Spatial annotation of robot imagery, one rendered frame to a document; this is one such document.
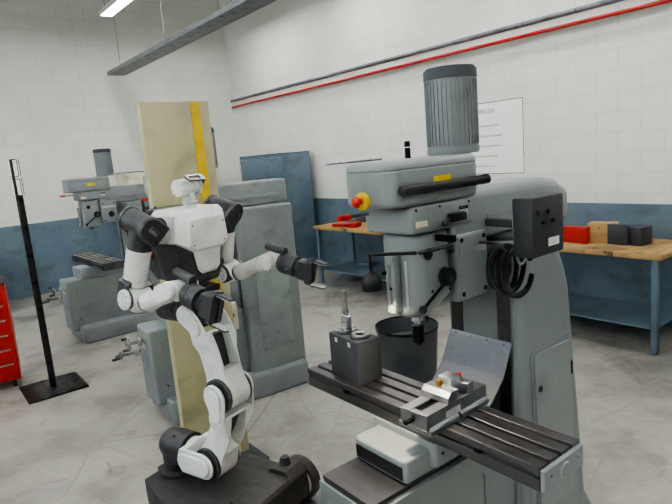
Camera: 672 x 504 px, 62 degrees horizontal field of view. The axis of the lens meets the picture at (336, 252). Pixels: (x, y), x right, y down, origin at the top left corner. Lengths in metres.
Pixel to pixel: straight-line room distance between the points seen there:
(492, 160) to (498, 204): 4.77
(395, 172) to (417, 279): 0.41
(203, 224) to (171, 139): 1.28
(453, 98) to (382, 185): 0.49
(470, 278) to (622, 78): 4.35
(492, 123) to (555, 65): 0.97
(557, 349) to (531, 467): 0.82
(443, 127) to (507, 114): 4.78
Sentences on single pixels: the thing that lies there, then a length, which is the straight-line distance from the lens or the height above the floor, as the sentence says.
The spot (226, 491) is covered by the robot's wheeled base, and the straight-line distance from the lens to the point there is 2.61.
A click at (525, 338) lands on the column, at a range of 2.41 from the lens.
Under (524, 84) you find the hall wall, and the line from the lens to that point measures 6.82.
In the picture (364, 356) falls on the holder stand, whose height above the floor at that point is 1.08.
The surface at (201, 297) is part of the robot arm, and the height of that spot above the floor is 1.50.
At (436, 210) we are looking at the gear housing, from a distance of 2.01.
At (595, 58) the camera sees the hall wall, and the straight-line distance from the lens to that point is 6.43.
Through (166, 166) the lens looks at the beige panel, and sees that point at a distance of 3.42.
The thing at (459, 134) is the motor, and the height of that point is 1.96.
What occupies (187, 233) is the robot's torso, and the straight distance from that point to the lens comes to 2.18.
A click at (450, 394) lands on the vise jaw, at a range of 2.07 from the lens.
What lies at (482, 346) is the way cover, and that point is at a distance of 2.47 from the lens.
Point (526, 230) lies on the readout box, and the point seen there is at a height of 1.61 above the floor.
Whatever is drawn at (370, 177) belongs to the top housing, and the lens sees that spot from 1.90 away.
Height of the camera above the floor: 1.93
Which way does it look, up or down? 10 degrees down
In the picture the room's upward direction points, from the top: 5 degrees counter-clockwise
